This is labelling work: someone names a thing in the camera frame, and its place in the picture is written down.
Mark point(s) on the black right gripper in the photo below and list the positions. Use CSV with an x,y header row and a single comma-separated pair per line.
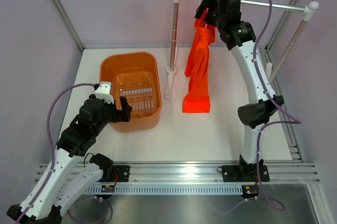
x,y
209,0

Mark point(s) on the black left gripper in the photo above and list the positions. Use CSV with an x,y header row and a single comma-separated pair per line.
x,y
120,115

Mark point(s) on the orange shorts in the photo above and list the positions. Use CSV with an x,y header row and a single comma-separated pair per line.
x,y
197,99

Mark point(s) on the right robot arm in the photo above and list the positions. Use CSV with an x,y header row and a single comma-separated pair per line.
x,y
240,40

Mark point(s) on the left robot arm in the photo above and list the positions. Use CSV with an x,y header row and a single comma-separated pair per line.
x,y
51,198

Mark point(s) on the orange plastic basket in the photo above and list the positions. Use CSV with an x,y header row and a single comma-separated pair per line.
x,y
135,77

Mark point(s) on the white and metal clothes rack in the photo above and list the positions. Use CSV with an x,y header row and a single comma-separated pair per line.
x,y
307,12

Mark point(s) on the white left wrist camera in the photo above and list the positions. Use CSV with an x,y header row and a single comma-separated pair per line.
x,y
104,92

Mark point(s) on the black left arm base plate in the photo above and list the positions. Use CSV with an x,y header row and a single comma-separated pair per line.
x,y
120,173

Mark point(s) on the white slotted cable duct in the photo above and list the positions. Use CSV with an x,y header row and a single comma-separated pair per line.
x,y
164,190

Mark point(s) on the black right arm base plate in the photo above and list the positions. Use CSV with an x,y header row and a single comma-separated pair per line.
x,y
231,173

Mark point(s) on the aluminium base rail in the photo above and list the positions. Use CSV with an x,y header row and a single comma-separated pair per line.
x,y
209,173

